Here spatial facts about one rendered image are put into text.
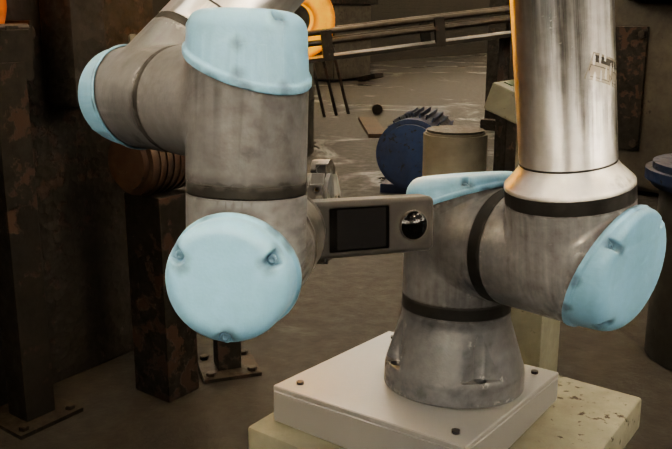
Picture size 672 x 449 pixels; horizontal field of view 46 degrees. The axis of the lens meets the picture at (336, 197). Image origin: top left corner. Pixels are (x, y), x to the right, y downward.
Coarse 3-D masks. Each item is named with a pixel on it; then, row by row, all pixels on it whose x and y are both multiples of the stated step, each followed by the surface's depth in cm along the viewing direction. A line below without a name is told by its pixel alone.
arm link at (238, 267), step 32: (192, 224) 45; (224, 224) 44; (256, 224) 44; (288, 224) 46; (192, 256) 44; (224, 256) 44; (256, 256) 43; (288, 256) 45; (192, 288) 44; (224, 288) 44; (256, 288) 44; (288, 288) 44; (192, 320) 44; (224, 320) 44; (256, 320) 44
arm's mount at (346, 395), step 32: (352, 352) 94; (384, 352) 94; (288, 384) 84; (320, 384) 84; (352, 384) 84; (384, 384) 84; (544, 384) 85; (288, 416) 83; (320, 416) 80; (352, 416) 78; (384, 416) 77; (416, 416) 77; (448, 416) 77; (480, 416) 77; (512, 416) 79; (352, 448) 79; (384, 448) 76; (416, 448) 74; (448, 448) 72; (480, 448) 73
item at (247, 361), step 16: (512, 64) 170; (496, 128) 177; (512, 128) 174; (496, 144) 178; (512, 144) 175; (496, 160) 178; (512, 160) 175; (224, 352) 163; (240, 352) 164; (208, 368) 164; (224, 368) 163; (240, 368) 164; (256, 368) 164
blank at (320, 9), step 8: (312, 0) 154; (320, 0) 154; (328, 0) 155; (312, 8) 154; (320, 8) 155; (328, 8) 155; (312, 16) 155; (320, 16) 155; (328, 16) 156; (312, 24) 156; (320, 24) 155; (328, 24) 156; (312, 48) 156; (320, 48) 156
